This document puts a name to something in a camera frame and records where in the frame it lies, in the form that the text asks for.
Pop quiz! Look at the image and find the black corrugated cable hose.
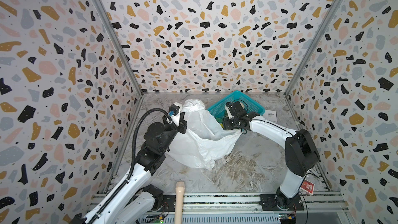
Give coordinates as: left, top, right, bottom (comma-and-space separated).
125, 108, 170, 181

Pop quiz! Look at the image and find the silver corner frame post left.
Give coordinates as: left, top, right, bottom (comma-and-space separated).
92, 0, 143, 98

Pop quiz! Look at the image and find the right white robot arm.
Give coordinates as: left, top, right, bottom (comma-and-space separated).
222, 105, 320, 210

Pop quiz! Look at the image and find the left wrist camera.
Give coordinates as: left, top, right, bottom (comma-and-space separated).
169, 102, 182, 118

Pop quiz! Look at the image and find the white plastic bag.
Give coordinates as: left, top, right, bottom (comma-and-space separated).
167, 99, 241, 170

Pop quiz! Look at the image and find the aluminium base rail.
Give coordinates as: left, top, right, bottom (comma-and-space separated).
86, 191, 349, 224

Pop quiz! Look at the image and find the silver corner frame post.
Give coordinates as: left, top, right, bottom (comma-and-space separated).
284, 0, 358, 96
92, 0, 143, 98

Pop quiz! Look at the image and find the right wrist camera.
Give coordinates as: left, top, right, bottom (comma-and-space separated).
226, 101, 247, 119

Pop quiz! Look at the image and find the beige wooden handle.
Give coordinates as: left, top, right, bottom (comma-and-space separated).
174, 181, 185, 224

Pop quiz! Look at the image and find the white small box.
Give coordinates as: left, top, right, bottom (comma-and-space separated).
263, 110, 277, 122

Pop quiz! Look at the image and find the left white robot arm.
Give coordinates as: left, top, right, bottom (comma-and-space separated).
71, 104, 187, 224

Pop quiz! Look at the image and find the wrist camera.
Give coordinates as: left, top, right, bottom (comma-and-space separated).
169, 102, 182, 118
226, 101, 247, 119

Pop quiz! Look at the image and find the teal plastic basket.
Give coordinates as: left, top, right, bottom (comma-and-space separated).
207, 90, 266, 125

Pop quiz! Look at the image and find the silver corner frame post right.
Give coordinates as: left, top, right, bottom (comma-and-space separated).
284, 0, 358, 96

